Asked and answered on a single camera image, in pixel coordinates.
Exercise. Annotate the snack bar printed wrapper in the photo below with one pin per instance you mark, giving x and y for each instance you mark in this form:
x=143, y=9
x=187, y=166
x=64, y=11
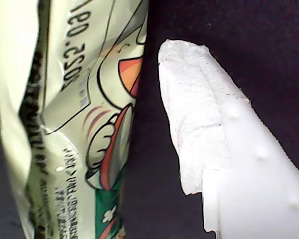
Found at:
x=72, y=112

